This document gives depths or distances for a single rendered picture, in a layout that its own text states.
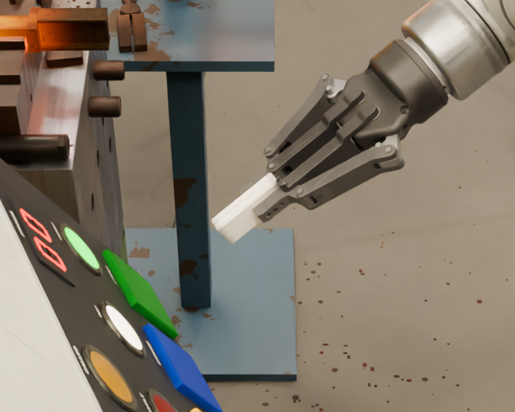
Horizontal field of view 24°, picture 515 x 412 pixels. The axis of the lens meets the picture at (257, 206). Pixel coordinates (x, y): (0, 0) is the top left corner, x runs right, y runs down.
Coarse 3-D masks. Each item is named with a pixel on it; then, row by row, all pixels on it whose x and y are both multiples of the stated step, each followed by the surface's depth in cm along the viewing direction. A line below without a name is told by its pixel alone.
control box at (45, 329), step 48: (0, 192) 93; (0, 240) 88; (96, 240) 111; (0, 288) 86; (48, 288) 86; (96, 288) 98; (0, 336) 83; (48, 336) 81; (96, 336) 88; (144, 336) 101; (0, 384) 81; (48, 384) 79; (96, 384) 80; (144, 384) 90
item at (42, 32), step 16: (0, 16) 142; (16, 16) 142; (32, 16) 141; (48, 16) 140; (64, 16) 140; (80, 16) 140; (96, 16) 140; (0, 32) 141; (16, 32) 141; (32, 32) 140; (48, 32) 142; (64, 32) 142; (80, 32) 142; (96, 32) 142; (32, 48) 141; (48, 48) 142; (64, 48) 142; (80, 48) 142; (96, 48) 143
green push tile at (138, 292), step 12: (108, 252) 109; (108, 264) 108; (120, 264) 109; (120, 276) 107; (132, 276) 110; (132, 288) 106; (144, 288) 111; (132, 300) 105; (144, 300) 107; (156, 300) 112; (144, 312) 106; (156, 312) 108; (156, 324) 107; (168, 324) 109; (168, 336) 109
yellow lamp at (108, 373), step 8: (96, 352) 84; (96, 360) 82; (104, 360) 84; (96, 368) 81; (104, 368) 82; (112, 368) 84; (104, 376) 81; (112, 376) 83; (120, 376) 85; (112, 384) 81; (120, 384) 83; (120, 392) 82; (128, 392) 84; (128, 400) 82
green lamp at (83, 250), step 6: (66, 228) 102; (66, 234) 101; (72, 234) 102; (72, 240) 101; (78, 240) 103; (78, 246) 101; (84, 246) 103; (78, 252) 100; (84, 252) 102; (90, 252) 103; (84, 258) 100; (90, 258) 102; (90, 264) 101; (96, 264) 103
